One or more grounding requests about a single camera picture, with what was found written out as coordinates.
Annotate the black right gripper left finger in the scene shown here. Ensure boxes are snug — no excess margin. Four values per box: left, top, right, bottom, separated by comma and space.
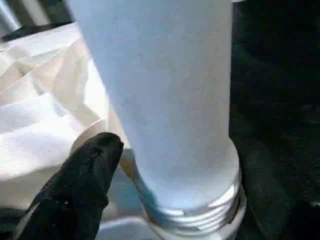
15, 131, 125, 240

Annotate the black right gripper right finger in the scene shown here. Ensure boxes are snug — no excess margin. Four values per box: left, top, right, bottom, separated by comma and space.
280, 197, 320, 240

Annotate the white plastic table top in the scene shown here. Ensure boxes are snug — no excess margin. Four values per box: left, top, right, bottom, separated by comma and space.
0, 22, 156, 240

